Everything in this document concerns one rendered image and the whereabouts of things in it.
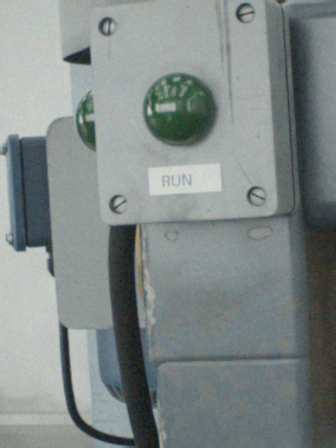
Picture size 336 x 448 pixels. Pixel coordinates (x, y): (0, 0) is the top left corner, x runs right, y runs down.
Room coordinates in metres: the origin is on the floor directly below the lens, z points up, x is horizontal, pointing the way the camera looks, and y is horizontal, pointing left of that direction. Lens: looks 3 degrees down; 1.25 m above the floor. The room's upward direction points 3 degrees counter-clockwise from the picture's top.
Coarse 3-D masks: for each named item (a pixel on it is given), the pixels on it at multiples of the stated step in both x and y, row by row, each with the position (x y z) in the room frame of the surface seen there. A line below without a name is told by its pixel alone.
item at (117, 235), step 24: (120, 240) 0.62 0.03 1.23; (120, 264) 0.62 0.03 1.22; (120, 288) 0.62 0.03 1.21; (120, 312) 0.62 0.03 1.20; (120, 336) 0.63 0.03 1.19; (120, 360) 0.63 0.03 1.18; (144, 360) 0.63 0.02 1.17; (144, 384) 0.63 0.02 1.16; (144, 408) 0.63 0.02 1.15; (144, 432) 0.64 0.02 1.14
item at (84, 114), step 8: (88, 96) 0.57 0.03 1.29; (80, 104) 0.57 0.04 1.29; (88, 104) 0.57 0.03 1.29; (80, 112) 0.57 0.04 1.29; (88, 112) 0.57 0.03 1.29; (80, 120) 0.57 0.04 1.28; (88, 120) 0.57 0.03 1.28; (80, 128) 0.57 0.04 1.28; (88, 128) 0.57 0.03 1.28; (80, 136) 0.57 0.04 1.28; (88, 136) 0.57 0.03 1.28; (88, 144) 0.57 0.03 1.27; (96, 152) 0.58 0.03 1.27
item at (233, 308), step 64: (320, 0) 0.58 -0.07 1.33; (320, 64) 0.58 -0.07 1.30; (320, 128) 0.58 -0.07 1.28; (320, 192) 0.58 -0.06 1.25; (192, 256) 0.59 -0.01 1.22; (256, 256) 0.58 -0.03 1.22; (320, 256) 0.62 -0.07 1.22; (192, 320) 0.59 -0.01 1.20; (256, 320) 0.58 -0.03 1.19; (320, 320) 0.61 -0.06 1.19; (192, 384) 0.59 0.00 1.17; (256, 384) 0.58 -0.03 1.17; (320, 384) 0.60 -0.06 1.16
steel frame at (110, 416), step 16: (80, 80) 5.63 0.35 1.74; (80, 96) 5.63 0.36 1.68; (96, 352) 5.63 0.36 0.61; (96, 368) 5.64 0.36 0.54; (96, 384) 5.64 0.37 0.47; (96, 400) 5.64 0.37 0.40; (112, 400) 5.62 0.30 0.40; (96, 416) 5.64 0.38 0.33; (112, 416) 5.62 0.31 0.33; (128, 416) 5.60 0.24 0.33; (112, 432) 5.62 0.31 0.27; (128, 432) 5.60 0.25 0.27
